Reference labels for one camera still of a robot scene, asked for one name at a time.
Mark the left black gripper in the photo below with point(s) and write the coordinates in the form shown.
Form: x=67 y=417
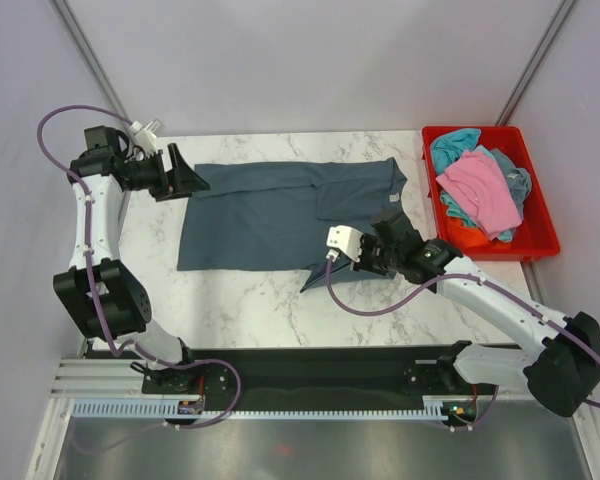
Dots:
x=184 y=181

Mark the left aluminium frame post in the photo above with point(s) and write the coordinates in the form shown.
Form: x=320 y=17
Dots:
x=110 y=98

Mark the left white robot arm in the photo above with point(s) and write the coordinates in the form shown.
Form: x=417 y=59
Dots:
x=101 y=295

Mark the teal t shirt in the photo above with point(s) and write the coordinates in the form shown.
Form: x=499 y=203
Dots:
x=448 y=148

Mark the pink t shirt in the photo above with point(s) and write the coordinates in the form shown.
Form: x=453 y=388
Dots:
x=475 y=191

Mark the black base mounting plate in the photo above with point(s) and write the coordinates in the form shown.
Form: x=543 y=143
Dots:
x=292 y=401

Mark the red plastic bin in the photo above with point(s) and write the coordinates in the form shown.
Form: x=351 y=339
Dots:
x=536 y=238

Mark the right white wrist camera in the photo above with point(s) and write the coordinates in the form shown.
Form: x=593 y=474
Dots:
x=344 y=240

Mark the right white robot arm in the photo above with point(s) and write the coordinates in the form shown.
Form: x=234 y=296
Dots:
x=556 y=357

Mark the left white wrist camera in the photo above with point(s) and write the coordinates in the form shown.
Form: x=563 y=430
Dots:
x=145 y=136

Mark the aluminium front rail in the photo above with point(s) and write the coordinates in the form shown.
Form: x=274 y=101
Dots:
x=100 y=375

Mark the white slotted cable duct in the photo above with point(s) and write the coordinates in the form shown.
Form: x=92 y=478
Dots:
x=179 y=410

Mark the grey-blue t shirt in bin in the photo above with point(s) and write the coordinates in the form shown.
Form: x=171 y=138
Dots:
x=518 y=179

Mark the right aluminium frame post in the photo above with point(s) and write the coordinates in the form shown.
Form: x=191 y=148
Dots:
x=548 y=39

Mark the aluminium frame post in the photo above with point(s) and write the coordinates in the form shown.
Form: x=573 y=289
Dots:
x=548 y=39
x=110 y=98

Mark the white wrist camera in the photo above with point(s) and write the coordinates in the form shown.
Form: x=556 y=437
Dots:
x=344 y=240
x=145 y=136

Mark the dark blue-grey t shirt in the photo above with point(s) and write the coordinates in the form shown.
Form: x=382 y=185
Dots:
x=275 y=216

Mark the orange t shirt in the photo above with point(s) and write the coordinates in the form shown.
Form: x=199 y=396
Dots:
x=466 y=237

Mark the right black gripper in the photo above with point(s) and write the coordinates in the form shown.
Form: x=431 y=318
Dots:
x=367 y=239

